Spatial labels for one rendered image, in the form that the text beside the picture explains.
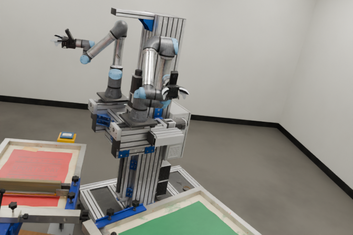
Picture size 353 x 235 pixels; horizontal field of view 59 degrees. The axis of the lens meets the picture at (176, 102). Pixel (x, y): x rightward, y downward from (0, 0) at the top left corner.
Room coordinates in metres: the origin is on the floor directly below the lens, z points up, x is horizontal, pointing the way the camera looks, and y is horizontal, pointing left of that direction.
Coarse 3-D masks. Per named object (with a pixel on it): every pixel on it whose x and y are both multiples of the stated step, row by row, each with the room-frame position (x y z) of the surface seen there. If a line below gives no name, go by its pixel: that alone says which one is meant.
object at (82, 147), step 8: (8, 144) 1.96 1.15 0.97; (16, 144) 1.99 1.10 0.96; (24, 144) 2.00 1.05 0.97; (32, 144) 2.01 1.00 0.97; (40, 144) 2.02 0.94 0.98; (48, 144) 2.03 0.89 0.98; (56, 144) 2.05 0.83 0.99; (64, 144) 2.07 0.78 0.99; (72, 144) 2.09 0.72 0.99; (80, 144) 2.11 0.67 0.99; (0, 152) 1.81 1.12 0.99; (80, 152) 2.00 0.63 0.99; (80, 160) 1.89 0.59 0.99; (80, 168) 1.79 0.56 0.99; (40, 208) 1.36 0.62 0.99; (48, 208) 1.37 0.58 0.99; (56, 208) 1.38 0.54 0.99; (64, 208) 1.39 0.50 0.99
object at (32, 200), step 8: (48, 152) 1.97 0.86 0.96; (56, 152) 1.99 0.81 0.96; (64, 152) 2.01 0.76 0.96; (64, 160) 1.91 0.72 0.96; (64, 168) 1.81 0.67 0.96; (64, 176) 1.72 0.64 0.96; (24, 200) 1.44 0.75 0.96; (32, 200) 1.45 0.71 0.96; (40, 200) 1.46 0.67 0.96; (48, 200) 1.47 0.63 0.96; (56, 200) 1.48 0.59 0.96
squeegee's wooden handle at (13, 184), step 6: (0, 180) 1.44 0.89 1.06; (6, 180) 1.45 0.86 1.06; (12, 180) 1.46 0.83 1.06; (18, 180) 1.46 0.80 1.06; (24, 180) 1.47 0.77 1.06; (30, 180) 1.48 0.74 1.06; (36, 180) 1.49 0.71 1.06; (42, 180) 1.50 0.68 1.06; (48, 180) 1.51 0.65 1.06; (54, 180) 1.52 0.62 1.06; (60, 180) 1.53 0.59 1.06; (0, 186) 1.44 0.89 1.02; (6, 186) 1.45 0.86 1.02; (12, 186) 1.45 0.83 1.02; (18, 186) 1.46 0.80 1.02; (24, 186) 1.47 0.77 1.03; (30, 186) 1.47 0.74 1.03; (36, 186) 1.48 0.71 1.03; (42, 186) 1.49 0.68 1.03; (48, 186) 1.50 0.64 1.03; (54, 186) 1.50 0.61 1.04; (60, 186) 1.52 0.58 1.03
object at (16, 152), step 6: (18, 150) 1.93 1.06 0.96; (24, 150) 1.94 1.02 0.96; (12, 156) 1.84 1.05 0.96; (30, 156) 1.88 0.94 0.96; (36, 156) 1.89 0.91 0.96; (6, 162) 1.76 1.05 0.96; (12, 162) 1.77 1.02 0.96; (6, 168) 1.69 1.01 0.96; (0, 174) 1.63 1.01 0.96; (6, 174) 1.64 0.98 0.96; (6, 198) 1.43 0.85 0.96; (12, 198) 1.43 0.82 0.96; (18, 198) 1.44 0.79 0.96; (6, 204) 1.38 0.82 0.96; (18, 204) 1.40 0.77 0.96
